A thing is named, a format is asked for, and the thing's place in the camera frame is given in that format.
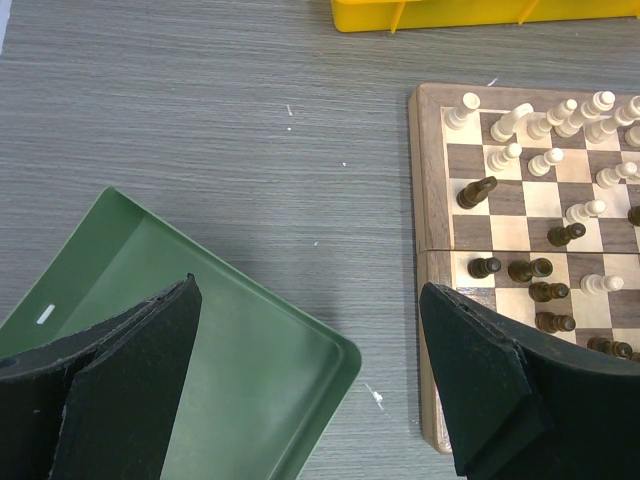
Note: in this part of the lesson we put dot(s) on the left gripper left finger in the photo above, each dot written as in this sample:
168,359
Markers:
101,403

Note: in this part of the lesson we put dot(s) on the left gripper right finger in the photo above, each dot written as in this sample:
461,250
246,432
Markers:
520,402

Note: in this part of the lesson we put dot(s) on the dark chess piece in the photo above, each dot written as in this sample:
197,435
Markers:
480,268
553,323
545,292
524,271

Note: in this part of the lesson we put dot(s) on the white pawn mid board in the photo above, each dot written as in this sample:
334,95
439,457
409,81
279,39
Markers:
595,284

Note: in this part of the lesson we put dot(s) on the wooden chess board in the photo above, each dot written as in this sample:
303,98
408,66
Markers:
572,197

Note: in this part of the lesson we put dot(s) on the green plastic tray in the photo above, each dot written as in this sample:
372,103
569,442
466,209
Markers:
264,379

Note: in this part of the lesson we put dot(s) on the dark bishop left edge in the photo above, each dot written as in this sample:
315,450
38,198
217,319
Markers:
476,192

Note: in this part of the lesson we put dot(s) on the white pawn second row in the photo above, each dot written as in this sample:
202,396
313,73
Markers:
499,160

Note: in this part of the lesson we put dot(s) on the white knight piece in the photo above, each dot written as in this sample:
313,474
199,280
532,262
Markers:
504,128

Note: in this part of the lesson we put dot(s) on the white rook corner piece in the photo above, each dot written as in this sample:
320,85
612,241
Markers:
457,117

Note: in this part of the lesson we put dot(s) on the yellow plastic fruit tray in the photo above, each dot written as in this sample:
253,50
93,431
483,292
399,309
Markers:
364,16

